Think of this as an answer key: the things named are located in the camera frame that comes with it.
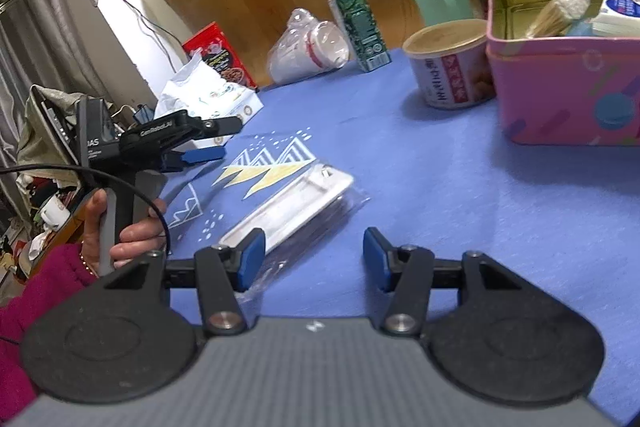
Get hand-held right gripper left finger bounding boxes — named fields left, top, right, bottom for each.
left=102, top=228, right=266, bottom=337

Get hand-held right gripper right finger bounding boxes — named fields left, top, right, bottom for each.
left=363, top=227, right=524, bottom=338

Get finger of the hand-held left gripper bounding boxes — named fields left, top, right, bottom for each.
left=200, top=116, right=245, bottom=136
left=162, top=145, right=227, bottom=173

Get white packet clear wrapper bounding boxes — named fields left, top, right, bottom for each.
left=217, top=163, right=372, bottom=308

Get pink tin box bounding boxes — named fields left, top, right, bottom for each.
left=486, top=0, right=640, bottom=148

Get blue plastic bag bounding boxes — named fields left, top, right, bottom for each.
left=567, top=19, right=596, bottom=38

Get bagged cotton swabs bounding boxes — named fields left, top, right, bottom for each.
left=525, top=0, right=591, bottom=39

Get white tissue packet blue label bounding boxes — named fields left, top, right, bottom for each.
left=592, top=0, right=640, bottom=38

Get person's left forearm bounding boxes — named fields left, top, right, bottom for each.
left=0, top=243, right=101, bottom=427

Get white soft tissue pack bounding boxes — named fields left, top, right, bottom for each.
left=154, top=54, right=265, bottom=144

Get person's left hand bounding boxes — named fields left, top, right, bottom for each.
left=80, top=188, right=168, bottom=278

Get red snack box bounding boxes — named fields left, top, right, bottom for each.
left=182, top=22, right=259, bottom=90

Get blue printed tablecloth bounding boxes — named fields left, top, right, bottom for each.
left=150, top=47, right=640, bottom=423

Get olive cloth bag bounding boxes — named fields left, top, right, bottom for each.
left=17, top=84, right=92, bottom=188

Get bagged stack of plastic cups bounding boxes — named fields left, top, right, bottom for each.
left=266, top=8, right=349, bottom=86

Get white mug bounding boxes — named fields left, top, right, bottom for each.
left=39, top=196, right=71, bottom=228

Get grey curtain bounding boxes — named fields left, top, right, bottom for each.
left=0, top=0, right=161, bottom=228

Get green milk carton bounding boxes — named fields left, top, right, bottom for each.
left=328, top=0, right=391, bottom=72

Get round can beige lid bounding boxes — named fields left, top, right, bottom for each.
left=403, top=18, right=497, bottom=110

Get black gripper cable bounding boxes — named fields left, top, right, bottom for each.
left=0, top=165, right=172, bottom=256

